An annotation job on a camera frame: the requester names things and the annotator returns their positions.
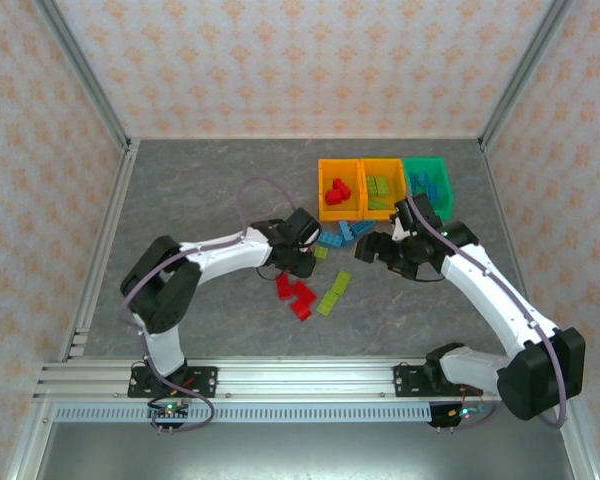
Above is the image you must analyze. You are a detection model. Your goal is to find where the orange plastic bin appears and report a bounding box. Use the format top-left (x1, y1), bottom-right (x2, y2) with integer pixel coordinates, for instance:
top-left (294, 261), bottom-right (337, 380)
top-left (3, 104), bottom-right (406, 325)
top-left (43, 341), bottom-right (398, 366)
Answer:
top-left (317, 158), bottom-right (366, 223)
top-left (360, 158), bottom-right (410, 223)

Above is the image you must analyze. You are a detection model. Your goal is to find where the green plastic bin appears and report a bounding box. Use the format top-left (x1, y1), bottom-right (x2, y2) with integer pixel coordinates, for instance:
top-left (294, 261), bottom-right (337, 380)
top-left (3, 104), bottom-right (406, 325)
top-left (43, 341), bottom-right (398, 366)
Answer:
top-left (402, 157), bottom-right (455, 223)

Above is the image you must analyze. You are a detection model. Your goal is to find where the controller board with LED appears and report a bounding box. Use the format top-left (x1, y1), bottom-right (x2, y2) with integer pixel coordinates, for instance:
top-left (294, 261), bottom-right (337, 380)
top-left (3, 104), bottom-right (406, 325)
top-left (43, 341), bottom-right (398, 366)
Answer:
top-left (447, 404), bottom-right (487, 420)
top-left (147, 399), bottom-right (190, 420)

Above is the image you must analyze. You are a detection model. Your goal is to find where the grey metal shelf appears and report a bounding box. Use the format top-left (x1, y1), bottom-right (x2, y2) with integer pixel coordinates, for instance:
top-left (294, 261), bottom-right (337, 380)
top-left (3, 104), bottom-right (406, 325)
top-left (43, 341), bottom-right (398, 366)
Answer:
top-left (34, 420), bottom-right (581, 480)

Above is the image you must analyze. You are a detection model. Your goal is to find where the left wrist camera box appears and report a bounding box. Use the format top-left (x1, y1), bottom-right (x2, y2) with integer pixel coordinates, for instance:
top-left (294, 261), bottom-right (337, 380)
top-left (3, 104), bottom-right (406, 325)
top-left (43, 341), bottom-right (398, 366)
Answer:
top-left (283, 208), bottom-right (322, 247)

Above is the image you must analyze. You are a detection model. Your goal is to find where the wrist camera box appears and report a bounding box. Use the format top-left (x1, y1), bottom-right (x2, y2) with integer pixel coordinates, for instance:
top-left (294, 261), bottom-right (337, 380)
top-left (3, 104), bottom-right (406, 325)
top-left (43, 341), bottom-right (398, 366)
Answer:
top-left (283, 208), bottom-right (322, 247)
top-left (390, 193), bottom-right (442, 241)

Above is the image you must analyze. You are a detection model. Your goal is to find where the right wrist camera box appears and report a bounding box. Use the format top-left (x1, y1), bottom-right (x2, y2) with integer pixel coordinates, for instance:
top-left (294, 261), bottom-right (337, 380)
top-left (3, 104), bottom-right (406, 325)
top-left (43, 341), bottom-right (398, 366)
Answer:
top-left (390, 193), bottom-right (442, 241)

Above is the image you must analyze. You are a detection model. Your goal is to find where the aluminium side rail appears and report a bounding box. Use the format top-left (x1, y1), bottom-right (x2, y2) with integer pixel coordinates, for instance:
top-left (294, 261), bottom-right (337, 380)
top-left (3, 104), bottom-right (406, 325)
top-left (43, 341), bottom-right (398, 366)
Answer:
top-left (479, 139), bottom-right (537, 331)
top-left (59, 139), bottom-right (141, 361)

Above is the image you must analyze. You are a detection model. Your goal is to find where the wide aluminium base rail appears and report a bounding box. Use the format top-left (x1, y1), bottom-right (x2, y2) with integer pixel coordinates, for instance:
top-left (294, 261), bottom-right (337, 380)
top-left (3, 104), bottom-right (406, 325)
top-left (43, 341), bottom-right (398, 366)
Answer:
top-left (32, 355), bottom-right (504, 402)

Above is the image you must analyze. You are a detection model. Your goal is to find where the grey slotted cable duct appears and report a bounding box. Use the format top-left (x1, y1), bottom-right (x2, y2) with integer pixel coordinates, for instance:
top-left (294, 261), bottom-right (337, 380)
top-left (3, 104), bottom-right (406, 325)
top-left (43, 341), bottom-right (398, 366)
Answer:
top-left (53, 404), bottom-right (434, 425)

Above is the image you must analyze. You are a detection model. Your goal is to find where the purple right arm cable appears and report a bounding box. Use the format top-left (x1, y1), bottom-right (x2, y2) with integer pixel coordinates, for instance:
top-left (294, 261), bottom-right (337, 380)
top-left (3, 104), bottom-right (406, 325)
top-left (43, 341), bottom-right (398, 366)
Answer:
top-left (404, 193), bottom-right (569, 432)

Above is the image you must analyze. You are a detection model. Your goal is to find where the aluminium frame post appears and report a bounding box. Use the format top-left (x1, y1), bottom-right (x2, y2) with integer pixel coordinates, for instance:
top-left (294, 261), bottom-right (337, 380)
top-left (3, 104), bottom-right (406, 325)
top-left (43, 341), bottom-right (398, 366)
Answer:
top-left (32, 0), bottom-right (134, 151)
top-left (479, 0), bottom-right (579, 151)

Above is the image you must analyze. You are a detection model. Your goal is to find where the aluminium lower frame rail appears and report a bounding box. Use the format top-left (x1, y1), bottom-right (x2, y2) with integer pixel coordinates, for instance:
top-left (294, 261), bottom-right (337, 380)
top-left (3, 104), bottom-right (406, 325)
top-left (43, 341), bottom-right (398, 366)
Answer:
top-left (554, 414), bottom-right (600, 480)
top-left (4, 399), bottom-right (56, 480)

